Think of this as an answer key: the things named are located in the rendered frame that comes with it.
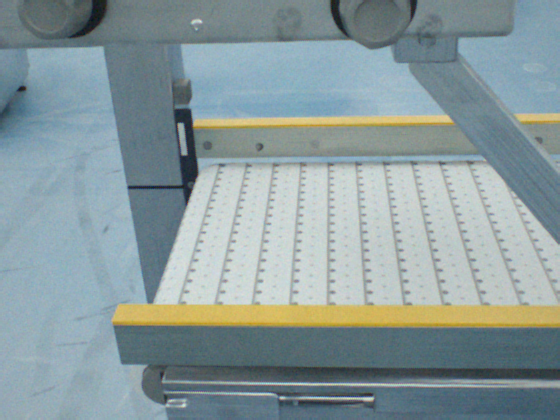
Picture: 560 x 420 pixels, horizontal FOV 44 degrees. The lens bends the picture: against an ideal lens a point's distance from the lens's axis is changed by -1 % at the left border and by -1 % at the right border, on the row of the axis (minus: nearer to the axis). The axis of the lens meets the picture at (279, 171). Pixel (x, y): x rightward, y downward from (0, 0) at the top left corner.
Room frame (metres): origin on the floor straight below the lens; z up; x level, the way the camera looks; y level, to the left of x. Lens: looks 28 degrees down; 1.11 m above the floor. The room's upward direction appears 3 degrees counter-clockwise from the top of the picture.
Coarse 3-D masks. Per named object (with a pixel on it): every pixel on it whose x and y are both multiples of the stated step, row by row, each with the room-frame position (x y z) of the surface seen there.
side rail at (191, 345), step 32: (128, 352) 0.31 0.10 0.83; (160, 352) 0.31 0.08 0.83; (192, 352) 0.31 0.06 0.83; (224, 352) 0.31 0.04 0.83; (256, 352) 0.31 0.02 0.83; (288, 352) 0.31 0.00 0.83; (320, 352) 0.30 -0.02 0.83; (352, 352) 0.30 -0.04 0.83; (384, 352) 0.30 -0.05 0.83; (416, 352) 0.30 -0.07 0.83; (448, 352) 0.30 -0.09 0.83; (480, 352) 0.30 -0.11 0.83; (512, 352) 0.30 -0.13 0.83; (544, 352) 0.29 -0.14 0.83
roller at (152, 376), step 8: (152, 368) 0.33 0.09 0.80; (160, 368) 0.33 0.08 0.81; (144, 376) 0.33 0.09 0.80; (152, 376) 0.33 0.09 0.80; (160, 376) 0.32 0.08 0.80; (144, 384) 0.33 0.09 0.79; (152, 384) 0.33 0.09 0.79; (160, 384) 0.32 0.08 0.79; (144, 392) 0.33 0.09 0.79; (152, 392) 0.33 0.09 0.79; (160, 392) 0.32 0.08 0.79; (160, 400) 0.33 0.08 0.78
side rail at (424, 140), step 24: (216, 144) 0.58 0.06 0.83; (240, 144) 0.58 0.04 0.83; (264, 144) 0.58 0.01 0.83; (288, 144) 0.58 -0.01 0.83; (312, 144) 0.58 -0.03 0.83; (336, 144) 0.57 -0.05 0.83; (360, 144) 0.57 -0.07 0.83; (384, 144) 0.57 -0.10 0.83; (408, 144) 0.57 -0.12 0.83; (432, 144) 0.57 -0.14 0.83; (456, 144) 0.56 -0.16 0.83; (552, 144) 0.56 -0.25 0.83
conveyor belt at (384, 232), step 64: (192, 192) 0.55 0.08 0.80; (256, 192) 0.52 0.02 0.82; (320, 192) 0.52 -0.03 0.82; (384, 192) 0.51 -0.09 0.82; (448, 192) 0.51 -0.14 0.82; (512, 192) 0.50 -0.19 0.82; (192, 256) 0.43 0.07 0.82; (256, 256) 0.43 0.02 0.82; (320, 256) 0.42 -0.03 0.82; (384, 256) 0.42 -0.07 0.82; (448, 256) 0.41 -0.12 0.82; (512, 256) 0.41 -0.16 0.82
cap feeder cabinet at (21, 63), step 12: (0, 60) 2.70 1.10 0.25; (12, 60) 2.84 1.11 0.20; (24, 60) 3.00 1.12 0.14; (0, 72) 2.67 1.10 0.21; (12, 72) 2.81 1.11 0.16; (24, 72) 2.96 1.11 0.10; (0, 84) 2.63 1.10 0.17; (12, 84) 2.77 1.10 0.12; (0, 96) 2.60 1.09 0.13; (0, 108) 2.60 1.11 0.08
